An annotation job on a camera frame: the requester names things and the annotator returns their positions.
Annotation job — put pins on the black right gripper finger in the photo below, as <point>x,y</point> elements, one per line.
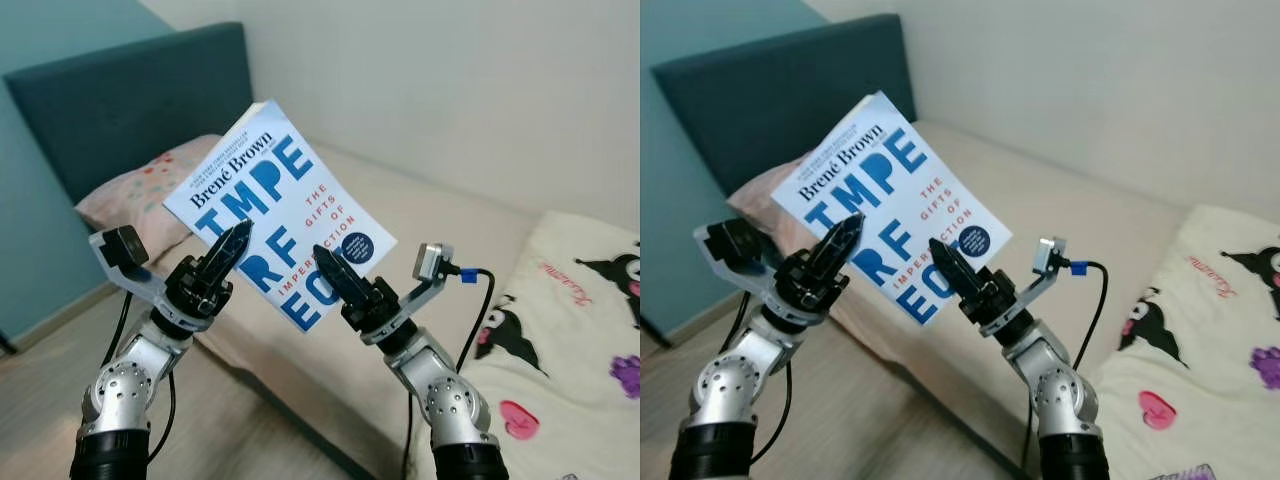
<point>953,265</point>
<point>338,272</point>

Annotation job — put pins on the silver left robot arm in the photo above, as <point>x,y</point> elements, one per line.
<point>730,385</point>
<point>125,390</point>

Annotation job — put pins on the teal upholstered headboard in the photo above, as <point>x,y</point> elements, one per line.
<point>770,90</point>
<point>120,110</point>

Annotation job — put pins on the dark teal bed base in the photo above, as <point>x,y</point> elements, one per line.
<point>350,465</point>

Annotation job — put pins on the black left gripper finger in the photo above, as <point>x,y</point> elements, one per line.
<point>842,248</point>
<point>230,255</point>

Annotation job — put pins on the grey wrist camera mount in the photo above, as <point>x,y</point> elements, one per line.
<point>125,262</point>
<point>432,265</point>
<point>1048,258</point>
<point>735,255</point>

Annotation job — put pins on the cream sheeted bed mattress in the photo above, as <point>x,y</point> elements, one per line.
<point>440,200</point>
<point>1080,190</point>

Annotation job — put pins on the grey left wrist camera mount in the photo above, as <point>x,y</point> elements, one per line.
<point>125,262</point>
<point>735,255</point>

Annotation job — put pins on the white and blue paperback book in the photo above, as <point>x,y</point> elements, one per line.
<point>290,170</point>
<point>900,165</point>

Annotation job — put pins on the pink pillow with coloured spots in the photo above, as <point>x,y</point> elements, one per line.
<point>140,185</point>
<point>770,195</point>

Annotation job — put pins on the cream blanket with cartoon prints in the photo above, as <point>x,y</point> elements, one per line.
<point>1200,340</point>
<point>570,350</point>

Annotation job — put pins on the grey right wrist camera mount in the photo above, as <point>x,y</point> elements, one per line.
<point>1048,258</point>
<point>432,265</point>

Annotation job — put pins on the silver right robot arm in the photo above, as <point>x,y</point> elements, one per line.
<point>1065,395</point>
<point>450,400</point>

